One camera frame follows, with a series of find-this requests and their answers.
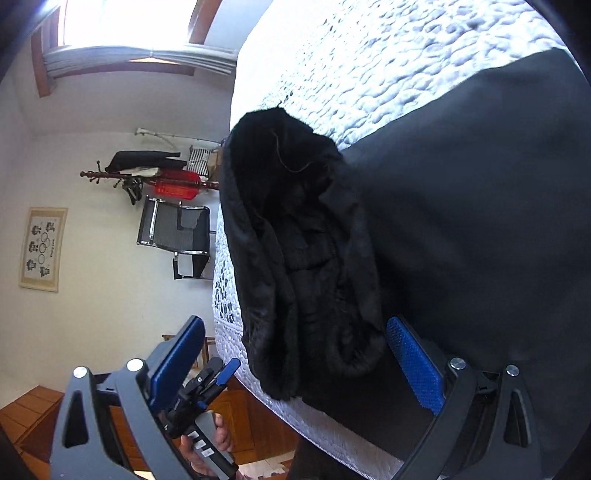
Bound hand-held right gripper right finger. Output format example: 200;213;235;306
385;316;541;480

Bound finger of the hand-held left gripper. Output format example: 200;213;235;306
185;357;224;398
209;359;242;389

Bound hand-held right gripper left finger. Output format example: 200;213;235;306
50;315;206;480

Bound black pants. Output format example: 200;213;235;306
219;46;591;480

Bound person's left hand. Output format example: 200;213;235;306
179;414;232;480

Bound black mesh chair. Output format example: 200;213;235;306
137;195;216;280

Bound red bag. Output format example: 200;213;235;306
151;169;202;200

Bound cardboard box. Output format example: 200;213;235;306
208;148;225;182

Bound wooden coat rack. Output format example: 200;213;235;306
80;158;222;205

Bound white laundry basket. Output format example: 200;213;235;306
187;146;219;175

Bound white metal rack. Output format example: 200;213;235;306
135;127;223;145

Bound grey curtain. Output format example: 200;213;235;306
43;45;239;78

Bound wall poster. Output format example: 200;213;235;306
19;207;69;293

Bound wooden frame window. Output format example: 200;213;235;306
31;0;228;99

